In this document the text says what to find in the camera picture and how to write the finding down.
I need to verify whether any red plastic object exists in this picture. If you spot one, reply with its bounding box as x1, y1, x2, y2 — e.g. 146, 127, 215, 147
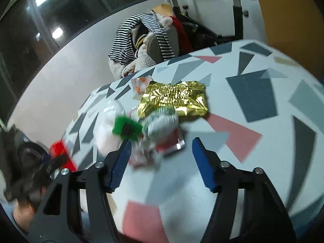
49, 140, 79, 173

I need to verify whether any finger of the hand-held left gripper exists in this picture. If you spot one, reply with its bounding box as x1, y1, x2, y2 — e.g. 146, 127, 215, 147
44, 155, 69, 175

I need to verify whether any black exercise bike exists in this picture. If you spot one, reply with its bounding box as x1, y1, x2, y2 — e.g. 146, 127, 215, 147
149, 0, 257, 51

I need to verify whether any crumpled clear printed wrapper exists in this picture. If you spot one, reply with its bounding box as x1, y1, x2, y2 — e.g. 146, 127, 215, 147
141, 108, 179, 143

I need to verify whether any grey chair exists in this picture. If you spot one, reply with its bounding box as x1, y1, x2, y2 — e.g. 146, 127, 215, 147
145, 27, 183, 64

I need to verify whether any clear packet with orange print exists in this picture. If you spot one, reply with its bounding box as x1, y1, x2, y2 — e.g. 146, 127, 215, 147
130, 75, 155, 100

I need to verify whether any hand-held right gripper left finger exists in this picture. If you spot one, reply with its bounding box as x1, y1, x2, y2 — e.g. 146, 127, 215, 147
28, 140, 133, 243

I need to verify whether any person's left hand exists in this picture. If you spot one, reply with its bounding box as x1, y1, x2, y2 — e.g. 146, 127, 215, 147
13, 200, 36, 231

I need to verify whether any black and white striped shirt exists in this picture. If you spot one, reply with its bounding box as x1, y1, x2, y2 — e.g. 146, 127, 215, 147
109, 13, 177, 65

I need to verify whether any red scarf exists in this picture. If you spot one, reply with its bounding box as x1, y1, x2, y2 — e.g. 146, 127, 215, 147
169, 16, 195, 54

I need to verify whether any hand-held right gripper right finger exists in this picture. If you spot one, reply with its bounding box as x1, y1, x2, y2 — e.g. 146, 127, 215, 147
192, 137, 296, 243

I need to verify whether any pink blister card package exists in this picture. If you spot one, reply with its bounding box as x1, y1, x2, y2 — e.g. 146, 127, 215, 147
128, 109, 186, 169

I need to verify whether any chair with striped clothes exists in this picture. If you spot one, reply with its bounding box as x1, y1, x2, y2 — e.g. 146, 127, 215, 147
109, 11, 176, 81

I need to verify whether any white plastic bag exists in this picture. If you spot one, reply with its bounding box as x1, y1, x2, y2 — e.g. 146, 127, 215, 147
94, 100, 127, 157

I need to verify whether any gold foil bag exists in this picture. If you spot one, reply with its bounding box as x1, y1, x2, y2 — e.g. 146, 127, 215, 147
137, 80, 209, 118

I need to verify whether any green packet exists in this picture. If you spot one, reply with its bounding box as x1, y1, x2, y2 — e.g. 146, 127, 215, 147
113, 116, 143, 141

